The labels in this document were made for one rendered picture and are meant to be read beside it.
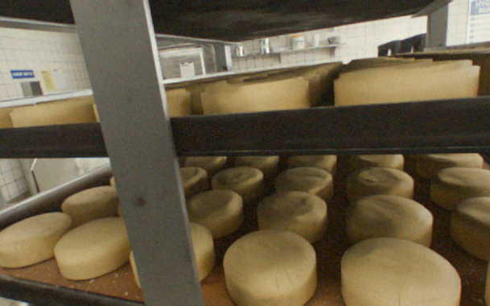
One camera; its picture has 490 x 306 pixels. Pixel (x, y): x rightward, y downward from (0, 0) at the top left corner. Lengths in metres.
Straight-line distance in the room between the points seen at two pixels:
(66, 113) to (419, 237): 0.21
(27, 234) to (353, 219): 0.23
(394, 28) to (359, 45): 0.63
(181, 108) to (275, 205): 0.10
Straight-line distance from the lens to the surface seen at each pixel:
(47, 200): 0.35
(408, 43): 1.66
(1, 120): 0.24
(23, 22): 0.33
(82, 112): 0.19
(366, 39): 5.93
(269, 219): 0.21
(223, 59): 0.75
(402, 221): 0.20
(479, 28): 6.70
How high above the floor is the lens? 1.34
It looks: 15 degrees down
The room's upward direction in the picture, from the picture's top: 7 degrees counter-clockwise
